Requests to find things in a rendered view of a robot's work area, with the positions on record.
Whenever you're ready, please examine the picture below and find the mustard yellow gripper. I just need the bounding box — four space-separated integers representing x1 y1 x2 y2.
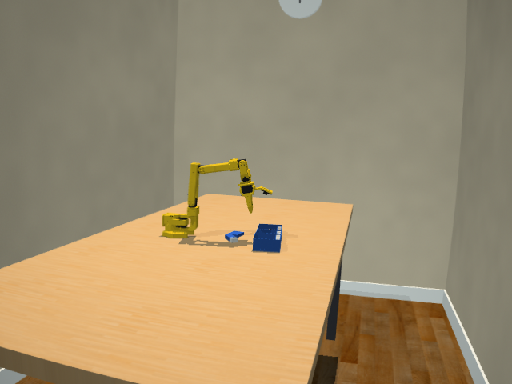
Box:
238 181 273 214

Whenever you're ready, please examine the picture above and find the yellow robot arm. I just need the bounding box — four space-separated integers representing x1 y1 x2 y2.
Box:
162 158 251 238

